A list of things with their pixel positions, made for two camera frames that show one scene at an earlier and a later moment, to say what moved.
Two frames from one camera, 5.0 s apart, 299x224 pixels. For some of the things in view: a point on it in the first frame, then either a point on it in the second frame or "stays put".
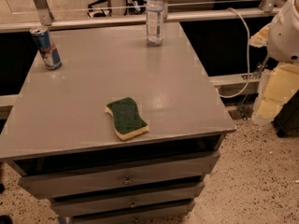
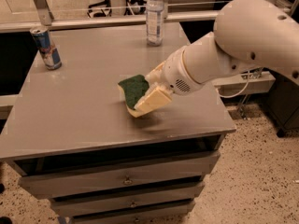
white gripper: x=284 y=39 to x=174 y=73
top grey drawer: x=183 y=169 stays put
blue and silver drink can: x=46 y=47 stays put
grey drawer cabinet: x=61 y=143 stays put
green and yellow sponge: x=127 y=120 to x=135 y=88
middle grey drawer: x=98 y=203 stays put
